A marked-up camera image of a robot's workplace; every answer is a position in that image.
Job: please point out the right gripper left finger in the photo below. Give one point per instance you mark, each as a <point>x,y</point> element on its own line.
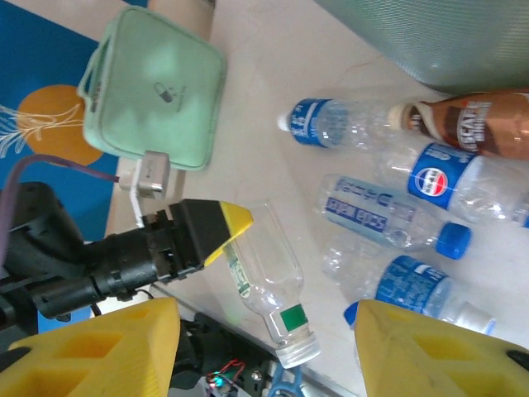
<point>103,364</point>

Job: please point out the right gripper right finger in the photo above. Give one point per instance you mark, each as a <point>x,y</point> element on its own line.
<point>434,372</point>

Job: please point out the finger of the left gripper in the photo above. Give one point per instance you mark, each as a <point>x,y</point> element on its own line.
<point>198,231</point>

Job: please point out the clear green-label bottle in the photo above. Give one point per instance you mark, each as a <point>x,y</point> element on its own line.
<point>273,264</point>

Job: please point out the blue-label bottle blue cap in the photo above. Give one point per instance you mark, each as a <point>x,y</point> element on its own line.
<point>351,314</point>

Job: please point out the clear soda water bottle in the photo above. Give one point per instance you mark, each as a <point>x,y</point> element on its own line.
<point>359,211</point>

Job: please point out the green plastic bin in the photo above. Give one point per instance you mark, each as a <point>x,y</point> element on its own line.
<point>454,41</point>

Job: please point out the small controller board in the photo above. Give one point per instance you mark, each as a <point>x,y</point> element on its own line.
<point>219,378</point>

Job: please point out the mint green zip pouch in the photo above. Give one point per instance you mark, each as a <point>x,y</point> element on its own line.
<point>157,82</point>

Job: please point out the clear Pepsi bottle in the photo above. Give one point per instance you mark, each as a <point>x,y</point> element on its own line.
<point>434,178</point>

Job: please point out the brown coffee drink bottle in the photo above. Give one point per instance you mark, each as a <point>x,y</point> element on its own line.
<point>475,124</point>

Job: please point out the aluminium mounting rail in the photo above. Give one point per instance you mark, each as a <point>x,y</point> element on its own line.
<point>322,384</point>

